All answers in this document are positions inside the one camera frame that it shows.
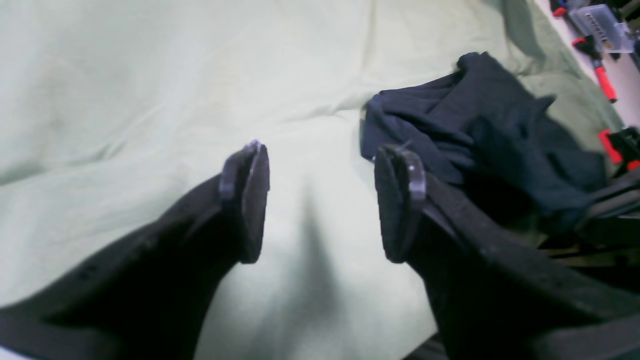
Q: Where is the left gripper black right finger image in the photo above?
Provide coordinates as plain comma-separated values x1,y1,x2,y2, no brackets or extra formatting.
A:
374,145,639,360

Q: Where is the black left gripper left finger image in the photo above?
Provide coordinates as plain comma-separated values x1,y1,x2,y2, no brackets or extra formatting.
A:
1,140,270,360

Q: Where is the dark navy long-sleeve T-shirt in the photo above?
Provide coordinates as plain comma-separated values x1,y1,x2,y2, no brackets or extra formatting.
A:
359,52,607,234

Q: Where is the sage green table cloth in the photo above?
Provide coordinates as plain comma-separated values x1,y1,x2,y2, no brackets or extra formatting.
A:
0,0,622,360

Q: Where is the orange black clamp far left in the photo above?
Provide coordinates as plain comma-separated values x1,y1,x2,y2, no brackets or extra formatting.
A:
598,126,640,178

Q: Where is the clear plastic box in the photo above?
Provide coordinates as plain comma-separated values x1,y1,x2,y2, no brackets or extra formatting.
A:
568,0,637,54

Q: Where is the red handled tool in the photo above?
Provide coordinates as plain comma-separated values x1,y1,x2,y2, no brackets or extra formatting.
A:
572,35,618,104

